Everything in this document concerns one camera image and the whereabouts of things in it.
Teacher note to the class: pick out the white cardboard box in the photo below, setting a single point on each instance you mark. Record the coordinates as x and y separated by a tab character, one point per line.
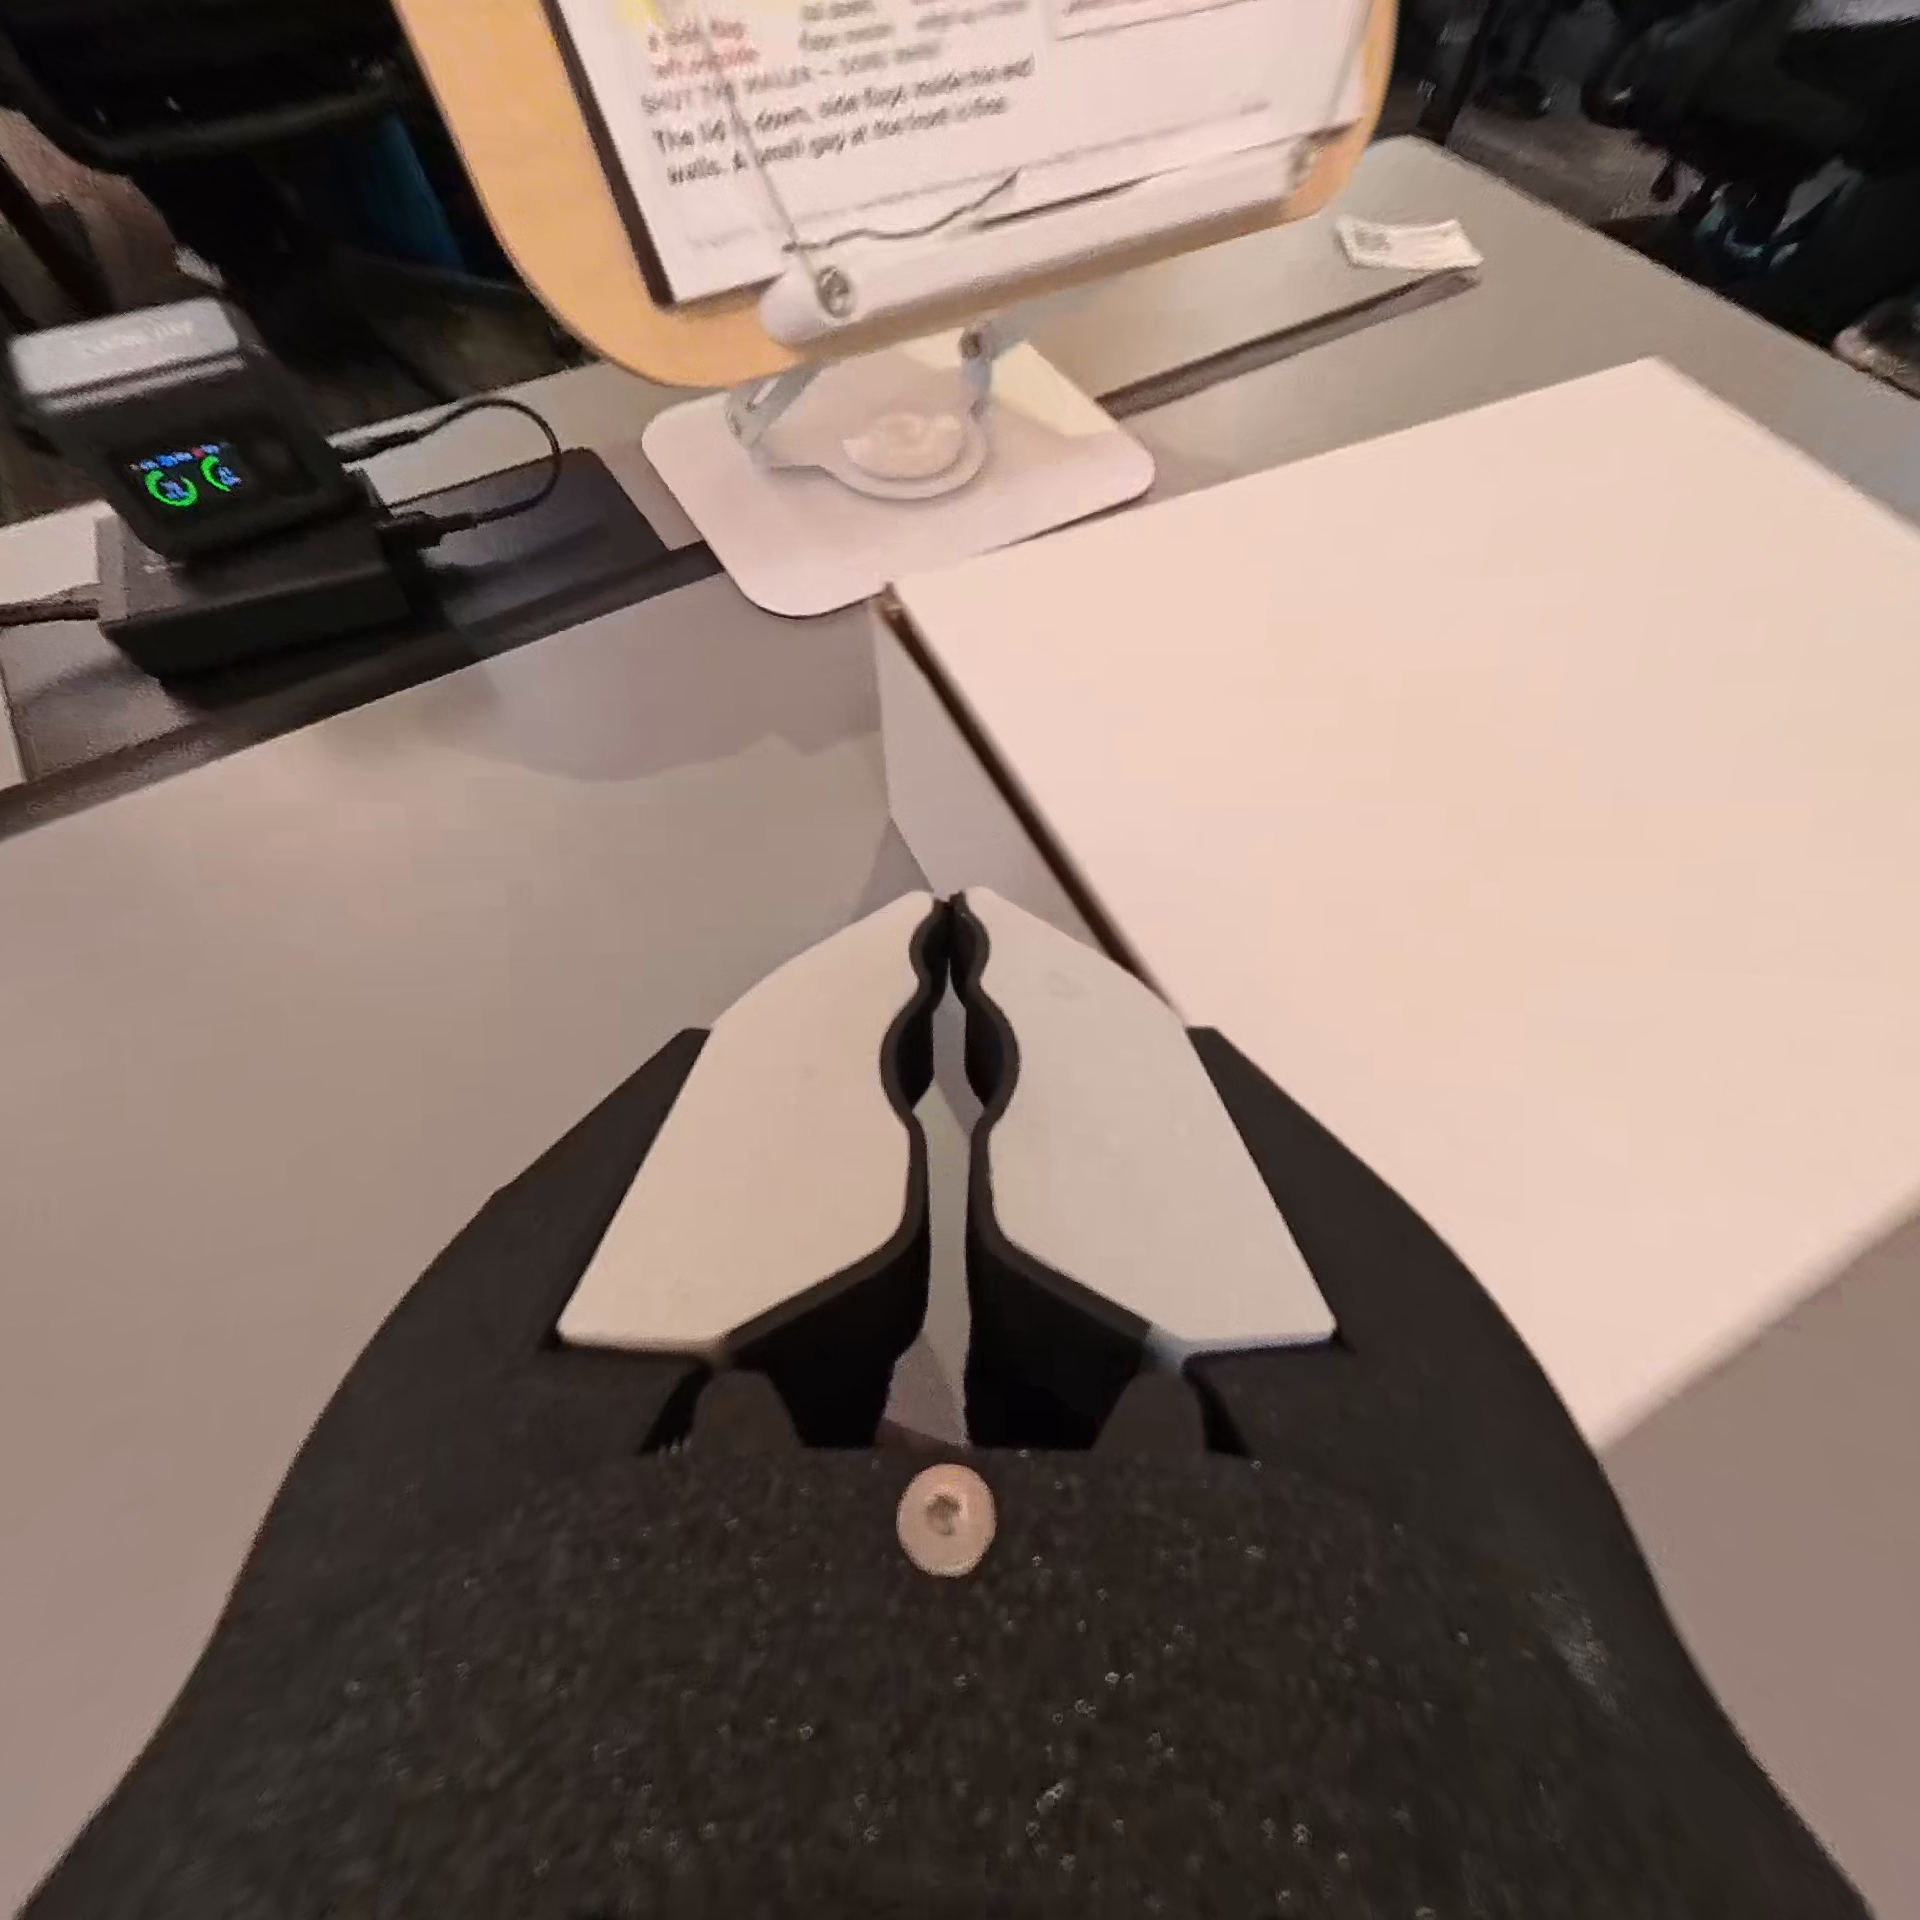
1425	825

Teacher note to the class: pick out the black charging case with display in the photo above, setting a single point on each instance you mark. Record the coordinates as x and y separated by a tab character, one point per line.
166	374

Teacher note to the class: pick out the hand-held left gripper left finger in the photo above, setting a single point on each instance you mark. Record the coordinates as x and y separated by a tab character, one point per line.
764	1185

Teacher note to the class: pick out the black power brick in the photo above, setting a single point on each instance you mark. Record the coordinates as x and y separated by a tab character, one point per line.
255	600

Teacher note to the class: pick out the wooden clipboard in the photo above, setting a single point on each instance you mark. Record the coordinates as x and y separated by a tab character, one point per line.
510	225

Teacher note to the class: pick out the printed instruction sheet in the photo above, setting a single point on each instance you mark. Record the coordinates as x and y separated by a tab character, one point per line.
930	149

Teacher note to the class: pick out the white paper label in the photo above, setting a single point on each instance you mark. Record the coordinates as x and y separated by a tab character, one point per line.
1402	243

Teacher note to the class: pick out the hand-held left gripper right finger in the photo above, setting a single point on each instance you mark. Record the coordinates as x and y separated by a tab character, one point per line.
1142	1185

